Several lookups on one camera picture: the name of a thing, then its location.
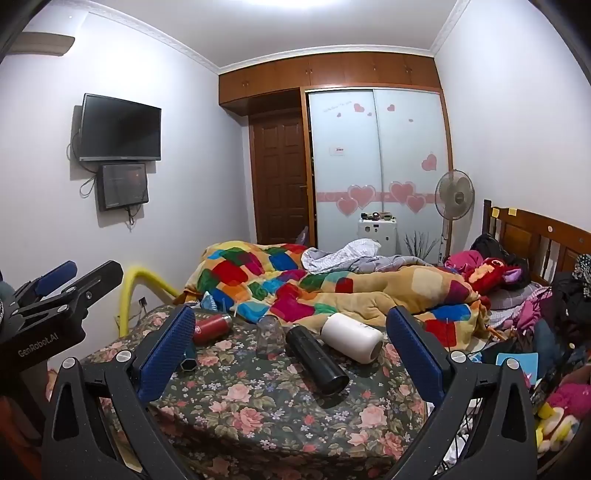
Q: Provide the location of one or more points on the pink clothes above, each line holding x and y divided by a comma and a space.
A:
521, 307

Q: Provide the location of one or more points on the colourful patchwork blanket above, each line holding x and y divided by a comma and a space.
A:
286, 286

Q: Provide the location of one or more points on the red thermos cup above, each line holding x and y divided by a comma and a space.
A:
212, 328

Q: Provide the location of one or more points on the standing fan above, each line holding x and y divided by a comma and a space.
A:
455, 194

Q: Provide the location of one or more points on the black wall television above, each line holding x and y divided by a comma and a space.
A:
120, 127

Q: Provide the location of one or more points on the wooden wardrobe with sliding doors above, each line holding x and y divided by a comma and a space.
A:
341, 138

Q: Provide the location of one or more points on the wooden headboard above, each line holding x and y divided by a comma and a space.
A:
531, 235

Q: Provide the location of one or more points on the yellow padded pipe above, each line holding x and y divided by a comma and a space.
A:
134, 277

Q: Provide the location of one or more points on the pile of dark clothes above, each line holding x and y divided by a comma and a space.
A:
572, 300

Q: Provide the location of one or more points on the grey white cloth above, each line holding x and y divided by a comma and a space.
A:
355, 254

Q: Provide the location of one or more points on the yellow pink plush toy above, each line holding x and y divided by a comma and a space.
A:
561, 415

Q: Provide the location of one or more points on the black bag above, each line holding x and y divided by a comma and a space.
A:
487, 244

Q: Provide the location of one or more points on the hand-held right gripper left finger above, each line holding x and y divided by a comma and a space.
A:
166, 355

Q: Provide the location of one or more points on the blue comb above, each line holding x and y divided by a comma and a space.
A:
210, 301

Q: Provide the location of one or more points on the red plush toy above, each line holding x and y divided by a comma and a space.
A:
489, 274

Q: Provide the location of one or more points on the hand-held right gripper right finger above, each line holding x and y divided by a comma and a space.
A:
415, 355

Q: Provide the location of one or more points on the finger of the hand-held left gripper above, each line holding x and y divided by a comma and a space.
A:
55, 273
94, 281

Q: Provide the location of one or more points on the blue folder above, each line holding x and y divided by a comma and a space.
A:
517, 367

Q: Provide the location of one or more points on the clear glass cup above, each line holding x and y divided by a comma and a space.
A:
269, 339

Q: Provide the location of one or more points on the black thermos cup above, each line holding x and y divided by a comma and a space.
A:
314, 357

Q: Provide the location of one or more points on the dark blue bottle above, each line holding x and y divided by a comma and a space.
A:
189, 362

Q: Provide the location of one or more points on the brown wooden door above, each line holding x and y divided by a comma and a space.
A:
279, 180

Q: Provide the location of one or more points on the small white cabinet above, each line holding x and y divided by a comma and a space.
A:
377, 233

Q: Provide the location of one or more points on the dried plant bunch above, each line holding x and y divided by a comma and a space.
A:
422, 247

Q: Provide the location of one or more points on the floral bed sheet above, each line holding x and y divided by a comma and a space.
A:
258, 415

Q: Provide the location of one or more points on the small wall monitor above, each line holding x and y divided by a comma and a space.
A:
122, 184

